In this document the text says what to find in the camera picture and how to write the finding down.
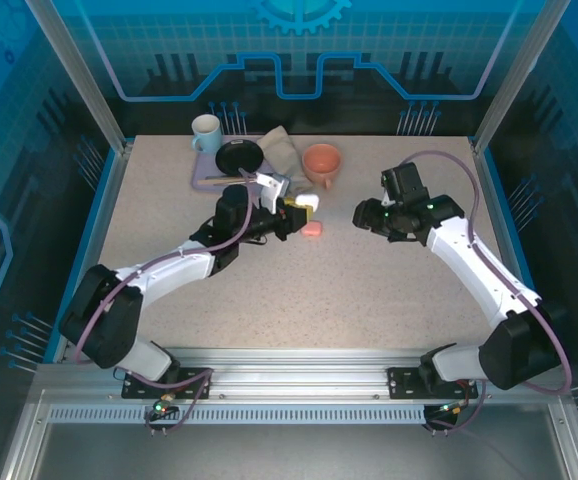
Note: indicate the aluminium frame post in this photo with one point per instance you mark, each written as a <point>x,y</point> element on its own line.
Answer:
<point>509,75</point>
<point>89,75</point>

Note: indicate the blue printed back panel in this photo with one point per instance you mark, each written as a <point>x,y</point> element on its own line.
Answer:
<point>289,50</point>

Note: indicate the lilac serving tray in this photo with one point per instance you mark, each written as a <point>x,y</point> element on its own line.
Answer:
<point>201,167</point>

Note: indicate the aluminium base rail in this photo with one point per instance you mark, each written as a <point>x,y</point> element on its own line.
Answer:
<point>294,370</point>

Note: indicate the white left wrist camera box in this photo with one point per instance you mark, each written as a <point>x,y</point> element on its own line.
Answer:
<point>271,190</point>

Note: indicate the white earbud charging case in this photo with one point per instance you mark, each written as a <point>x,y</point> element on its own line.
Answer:
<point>309,200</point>

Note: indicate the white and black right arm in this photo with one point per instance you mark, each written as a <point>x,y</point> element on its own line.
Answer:
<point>469,270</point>

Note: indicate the black round plate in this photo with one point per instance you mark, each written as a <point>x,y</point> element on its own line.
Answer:
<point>239,157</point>

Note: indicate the pink earbud charging case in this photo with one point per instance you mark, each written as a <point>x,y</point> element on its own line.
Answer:
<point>312,229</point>

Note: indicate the light blue mug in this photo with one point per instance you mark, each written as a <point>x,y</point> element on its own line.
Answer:
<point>206,132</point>

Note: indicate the grey folded cloth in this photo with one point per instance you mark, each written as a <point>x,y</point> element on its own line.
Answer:
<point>281,150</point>

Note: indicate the aluminium side rail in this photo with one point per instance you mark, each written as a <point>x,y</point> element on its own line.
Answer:
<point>100,200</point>
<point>496,200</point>

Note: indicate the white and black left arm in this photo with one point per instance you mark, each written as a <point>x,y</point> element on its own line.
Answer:
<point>179,270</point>

